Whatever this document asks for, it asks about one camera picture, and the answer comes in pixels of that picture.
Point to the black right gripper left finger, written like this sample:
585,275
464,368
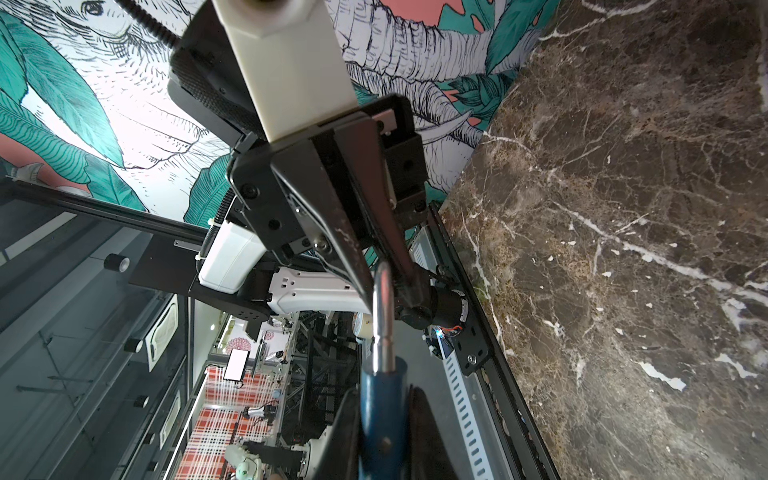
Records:
335,454

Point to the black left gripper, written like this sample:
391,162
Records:
336,189

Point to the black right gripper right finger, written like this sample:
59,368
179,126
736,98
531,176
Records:
427,457

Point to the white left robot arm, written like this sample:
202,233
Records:
212,89

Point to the blue padlock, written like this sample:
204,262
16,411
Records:
383,395

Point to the white perforated strip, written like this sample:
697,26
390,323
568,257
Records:
462,414

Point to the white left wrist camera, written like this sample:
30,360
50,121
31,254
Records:
291,61

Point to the black front mounting rail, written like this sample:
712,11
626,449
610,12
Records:
520,445

